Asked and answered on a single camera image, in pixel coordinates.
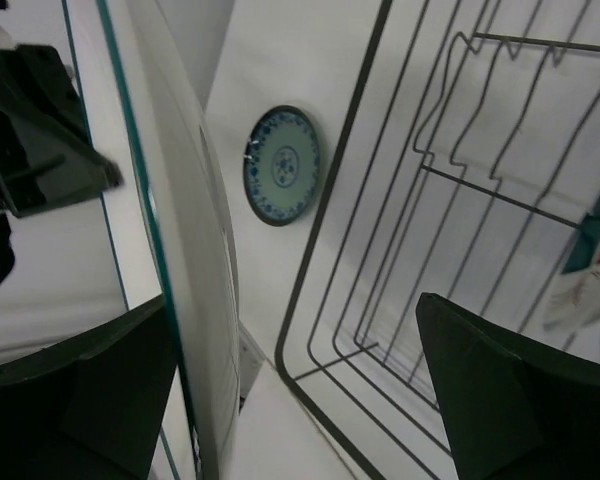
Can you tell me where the metal wire dish rack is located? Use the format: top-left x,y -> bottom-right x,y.
274,1 -> 600,479

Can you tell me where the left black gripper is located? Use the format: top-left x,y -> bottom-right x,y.
0,44 -> 121,285

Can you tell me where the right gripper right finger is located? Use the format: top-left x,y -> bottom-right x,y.
416,293 -> 600,479

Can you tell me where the clear glass plate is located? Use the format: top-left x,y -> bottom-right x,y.
59,0 -> 241,480

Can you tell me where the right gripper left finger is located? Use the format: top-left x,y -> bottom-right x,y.
0,297 -> 176,479

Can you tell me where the blue floral patterned plate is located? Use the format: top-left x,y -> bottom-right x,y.
242,105 -> 322,227

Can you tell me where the green red rimmed plate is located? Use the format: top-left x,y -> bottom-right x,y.
543,194 -> 600,334

